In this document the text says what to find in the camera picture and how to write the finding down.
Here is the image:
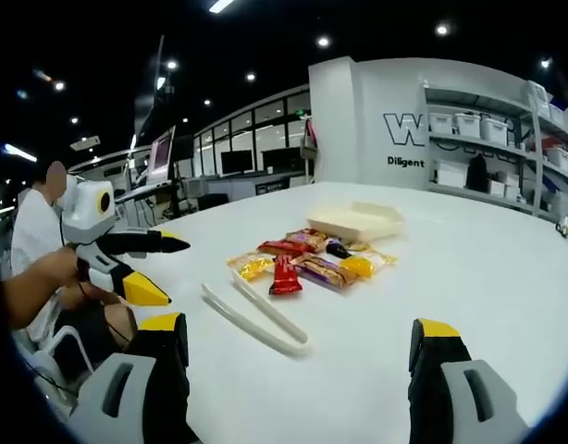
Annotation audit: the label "red hanging cloth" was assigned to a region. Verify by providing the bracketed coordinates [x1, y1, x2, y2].
[303, 116, 320, 159]

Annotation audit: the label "white plastic food tongs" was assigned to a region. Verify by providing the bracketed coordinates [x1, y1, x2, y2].
[201, 272, 309, 357]

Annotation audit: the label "white plastic chair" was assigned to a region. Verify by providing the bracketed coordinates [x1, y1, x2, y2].
[14, 323, 96, 395]

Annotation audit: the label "row of white storage boxes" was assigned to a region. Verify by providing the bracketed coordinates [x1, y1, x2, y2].
[427, 80, 568, 204]

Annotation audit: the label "grey metal storage shelf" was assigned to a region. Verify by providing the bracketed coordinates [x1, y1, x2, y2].
[422, 79, 568, 224]

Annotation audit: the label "clear yellow food snack packet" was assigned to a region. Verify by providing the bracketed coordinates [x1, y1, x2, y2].
[341, 249, 399, 281]
[227, 252, 277, 282]

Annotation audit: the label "black food snack packet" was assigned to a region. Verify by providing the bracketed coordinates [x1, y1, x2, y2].
[325, 238, 355, 261]

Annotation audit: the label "cream rectangular food container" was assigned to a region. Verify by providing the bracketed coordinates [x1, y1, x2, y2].
[306, 201, 405, 242]

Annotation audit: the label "black backpack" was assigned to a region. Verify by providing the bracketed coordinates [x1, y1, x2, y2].
[465, 154, 492, 193]

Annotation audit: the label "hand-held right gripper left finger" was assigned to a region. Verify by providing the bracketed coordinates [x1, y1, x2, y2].
[68, 312, 202, 444]

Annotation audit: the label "orange purple food snack packet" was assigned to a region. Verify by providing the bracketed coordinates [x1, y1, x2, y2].
[286, 228, 343, 253]

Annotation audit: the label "person's left hand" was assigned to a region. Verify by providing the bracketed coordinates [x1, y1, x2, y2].
[51, 247, 89, 289]

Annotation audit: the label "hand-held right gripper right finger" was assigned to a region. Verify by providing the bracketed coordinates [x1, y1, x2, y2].
[407, 317, 531, 444]

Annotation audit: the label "dark red food snack packet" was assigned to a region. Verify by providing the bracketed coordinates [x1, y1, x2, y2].
[257, 239, 317, 256]

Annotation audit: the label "monitor with pink screen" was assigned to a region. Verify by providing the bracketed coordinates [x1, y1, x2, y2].
[146, 128, 176, 185]

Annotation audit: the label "white office desk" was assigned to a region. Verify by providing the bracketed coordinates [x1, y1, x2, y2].
[111, 180, 175, 207]

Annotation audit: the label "purple brown food snack packet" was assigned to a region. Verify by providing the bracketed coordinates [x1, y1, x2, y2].
[290, 253, 362, 291]

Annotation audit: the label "group of round ceiling lights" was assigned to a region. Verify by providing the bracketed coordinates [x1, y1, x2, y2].
[52, 20, 554, 129]

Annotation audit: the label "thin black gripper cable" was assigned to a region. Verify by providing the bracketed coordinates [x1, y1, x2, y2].
[56, 203, 137, 348]

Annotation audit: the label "black monitor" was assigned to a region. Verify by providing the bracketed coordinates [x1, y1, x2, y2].
[260, 146, 304, 173]
[219, 148, 255, 176]

